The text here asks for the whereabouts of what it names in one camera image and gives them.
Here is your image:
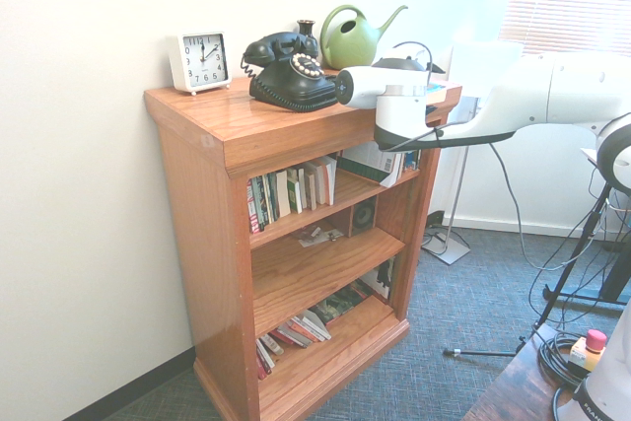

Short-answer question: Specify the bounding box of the green watering can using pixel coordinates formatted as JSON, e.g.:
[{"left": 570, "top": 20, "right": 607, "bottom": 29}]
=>
[{"left": 318, "top": 4, "right": 409, "bottom": 71}]

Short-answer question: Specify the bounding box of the red and teal book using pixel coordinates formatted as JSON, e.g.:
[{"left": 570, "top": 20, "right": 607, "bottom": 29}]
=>
[{"left": 337, "top": 141, "right": 406, "bottom": 189}]

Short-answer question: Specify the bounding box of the small dark vase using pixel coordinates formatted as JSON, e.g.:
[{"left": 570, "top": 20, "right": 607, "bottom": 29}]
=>
[{"left": 296, "top": 19, "right": 317, "bottom": 53}]

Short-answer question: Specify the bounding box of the black vintage rotary telephone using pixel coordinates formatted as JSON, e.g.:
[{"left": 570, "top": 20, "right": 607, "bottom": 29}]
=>
[{"left": 240, "top": 31, "right": 341, "bottom": 114}]

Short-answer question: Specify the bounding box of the white book orange edge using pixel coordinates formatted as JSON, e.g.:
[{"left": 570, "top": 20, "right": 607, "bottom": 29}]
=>
[
  {"left": 319, "top": 154, "right": 339, "bottom": 206},
  {"left": 309, "top": 159, "right": 329, "bottom": 208}
]

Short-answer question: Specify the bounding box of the wooden box speaker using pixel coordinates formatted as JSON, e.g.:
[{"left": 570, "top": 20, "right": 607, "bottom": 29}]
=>
[{"left": 325, "top": 195, "right": 379, "bottom": 240}]

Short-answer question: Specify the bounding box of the tan cover book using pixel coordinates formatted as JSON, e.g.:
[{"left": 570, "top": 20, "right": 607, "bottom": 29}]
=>
[{"left": 298, "top": 167, "right": 317, "bottom": 211}]

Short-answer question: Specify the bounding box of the green cover book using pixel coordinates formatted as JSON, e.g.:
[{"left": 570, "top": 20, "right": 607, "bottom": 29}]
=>
[{"left": 287, "top": 168, "right": 304, "bottom": 215}]

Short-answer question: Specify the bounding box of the cream page book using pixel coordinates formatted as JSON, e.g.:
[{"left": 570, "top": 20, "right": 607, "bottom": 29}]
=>
[{"left": 274, "top": 170, "right": 293, "bottom": 219}]

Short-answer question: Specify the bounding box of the dark green spine book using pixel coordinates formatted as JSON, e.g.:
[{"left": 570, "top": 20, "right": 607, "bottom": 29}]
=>
[{"left": 256, "top": 175, "right": 271, "bottom": 230}]

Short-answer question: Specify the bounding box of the dark picture cover book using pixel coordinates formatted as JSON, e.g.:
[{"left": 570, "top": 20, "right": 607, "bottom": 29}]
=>
[{"left": 367, "top": 256, "right": 396, "bottom": 305}]

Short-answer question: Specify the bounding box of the red white spine book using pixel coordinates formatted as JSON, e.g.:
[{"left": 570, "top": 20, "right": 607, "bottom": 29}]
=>
[{"left": 245, "top": 177, "right": 262, "bottom": 235}]

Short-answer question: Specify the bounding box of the white square alarm clock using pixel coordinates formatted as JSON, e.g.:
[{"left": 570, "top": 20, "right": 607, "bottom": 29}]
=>
[{"left": 176, "top": 31, "right": 233, "bottom": 97}]

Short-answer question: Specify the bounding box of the black tripod stand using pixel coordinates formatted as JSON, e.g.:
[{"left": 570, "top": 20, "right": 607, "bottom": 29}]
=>
[{"left": 531, "top": 178, "right": 631, "bottom": 333}]

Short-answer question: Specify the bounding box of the dark green flat book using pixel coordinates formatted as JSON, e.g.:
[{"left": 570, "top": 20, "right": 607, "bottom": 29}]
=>
[{"left": 309, "top": 282, "right": 375, "bottom": 326}]

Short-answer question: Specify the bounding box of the black slanted stand leg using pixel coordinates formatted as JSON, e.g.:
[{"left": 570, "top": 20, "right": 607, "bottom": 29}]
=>
[{"left": 598, "top": 238, "right": 631, "bottom": 302}]

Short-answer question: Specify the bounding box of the white leaning book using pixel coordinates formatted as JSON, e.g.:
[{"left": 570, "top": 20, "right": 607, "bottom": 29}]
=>
[{"left": 295, "top": 310, "right": 333, "bottom": 342}]

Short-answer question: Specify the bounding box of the black tripod leg rod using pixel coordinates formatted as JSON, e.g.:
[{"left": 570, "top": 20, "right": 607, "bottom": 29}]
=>
[{"left": 442, "top": 335, "right": 528, "bottom": 359}]

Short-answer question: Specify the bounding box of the wooden oak bookcase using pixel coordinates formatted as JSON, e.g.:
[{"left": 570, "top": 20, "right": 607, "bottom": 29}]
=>
[{"left": 143, "top": 63, "right": 463, "bottom": 421}]

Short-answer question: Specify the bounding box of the orange red leaning book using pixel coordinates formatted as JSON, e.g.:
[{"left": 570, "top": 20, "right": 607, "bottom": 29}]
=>
[{"left": 269, "top": 324, "right": 316, "bottom": 349}]

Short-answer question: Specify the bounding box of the yellow red emergency stop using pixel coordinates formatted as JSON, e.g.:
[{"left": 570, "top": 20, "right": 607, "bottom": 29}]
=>
[{"left": 569, "top": 328, "right": 608, "bottom": 373}]

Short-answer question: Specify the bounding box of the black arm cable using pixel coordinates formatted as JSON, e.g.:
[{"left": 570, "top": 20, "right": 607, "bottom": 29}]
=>
[{"left": 382, "top": 40, "right": 517, "bottom": 154}]

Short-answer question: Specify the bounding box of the grey hanging cable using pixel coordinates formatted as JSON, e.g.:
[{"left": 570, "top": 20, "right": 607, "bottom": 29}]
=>
[{"left": 487, "top": 143, "right": 600, "bottom": 272}]

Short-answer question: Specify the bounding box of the coiled black cable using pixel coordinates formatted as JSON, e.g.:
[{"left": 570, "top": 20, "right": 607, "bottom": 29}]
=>
[{"left": 536, "top": 331, "right": 591, "bottom": 387}]

